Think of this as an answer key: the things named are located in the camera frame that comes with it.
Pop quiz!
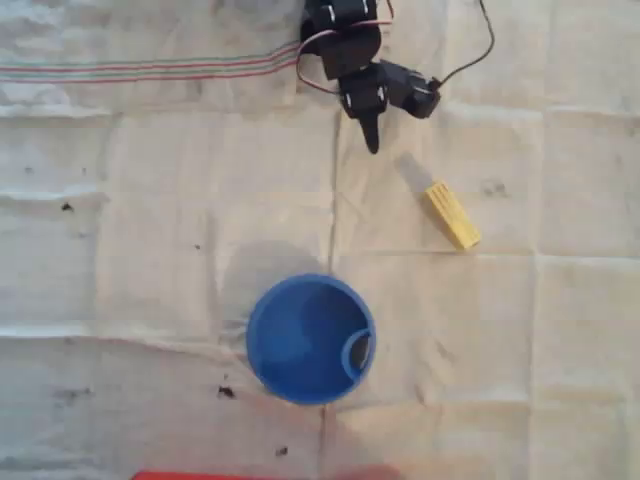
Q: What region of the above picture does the yellow rectangular block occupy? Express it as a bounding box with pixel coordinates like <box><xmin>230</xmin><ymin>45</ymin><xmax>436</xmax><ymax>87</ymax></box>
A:
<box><xmin>422</xmin><ymin>179</ymin><xmax>483</xmax><ymax>251</ymax></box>

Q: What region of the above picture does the blue plastic cup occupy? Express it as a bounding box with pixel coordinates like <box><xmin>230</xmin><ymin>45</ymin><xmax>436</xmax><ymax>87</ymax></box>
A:
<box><xmin>245</xmin><ymin>272</ymin><xmax>377</xmax><ymax>406</ymax></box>

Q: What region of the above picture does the white striped cloth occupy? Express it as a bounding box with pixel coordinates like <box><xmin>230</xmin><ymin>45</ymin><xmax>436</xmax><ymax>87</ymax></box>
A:
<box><xmin>0</xmin><ymin>0</ymin><xmax>640</xmax><ymax>480</ymax></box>

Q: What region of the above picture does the red flat object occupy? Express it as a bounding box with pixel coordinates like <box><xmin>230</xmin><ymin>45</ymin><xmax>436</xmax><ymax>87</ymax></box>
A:
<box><xmin>130</xmin><ymin>468</ymin><xmax>401</xmax><ymax>480</ymax></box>

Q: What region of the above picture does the red white servo wire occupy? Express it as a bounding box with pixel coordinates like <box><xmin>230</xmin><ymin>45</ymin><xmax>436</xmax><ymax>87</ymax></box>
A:
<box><xmin>294</xmin><ymin>0</ymin><xmax>397</xmax><ymax>96</ymax></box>

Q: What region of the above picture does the black cable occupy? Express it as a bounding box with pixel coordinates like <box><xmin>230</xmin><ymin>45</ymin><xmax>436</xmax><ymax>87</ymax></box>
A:
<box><xmin>438</xmin><ymin>0</ymin><xmax>496</xmax><ymax>86</ymax></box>

